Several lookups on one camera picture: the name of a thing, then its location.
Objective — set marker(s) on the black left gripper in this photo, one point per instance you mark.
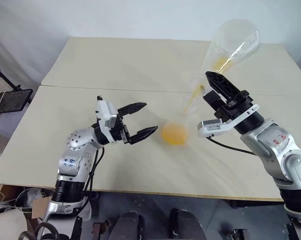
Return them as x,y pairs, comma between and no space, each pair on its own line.
120,132

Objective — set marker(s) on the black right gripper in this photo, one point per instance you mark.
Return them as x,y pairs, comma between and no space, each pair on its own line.
235,108

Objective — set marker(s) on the large clear conical flask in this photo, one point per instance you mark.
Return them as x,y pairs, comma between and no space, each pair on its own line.
230,37

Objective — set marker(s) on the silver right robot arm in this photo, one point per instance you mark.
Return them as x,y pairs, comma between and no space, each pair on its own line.
270,142

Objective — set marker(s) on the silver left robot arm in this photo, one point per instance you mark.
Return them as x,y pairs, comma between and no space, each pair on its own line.
78,140

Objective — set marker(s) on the dark rounded shape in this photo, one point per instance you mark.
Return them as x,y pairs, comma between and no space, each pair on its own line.
129,226
186,225

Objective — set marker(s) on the crumpled clear plastic wrap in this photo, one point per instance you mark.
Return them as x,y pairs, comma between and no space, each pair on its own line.
33,197

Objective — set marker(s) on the brown cardboard piece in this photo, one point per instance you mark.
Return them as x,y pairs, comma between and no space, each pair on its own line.
39,208

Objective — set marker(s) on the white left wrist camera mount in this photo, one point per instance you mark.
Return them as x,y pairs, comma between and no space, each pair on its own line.
104,112

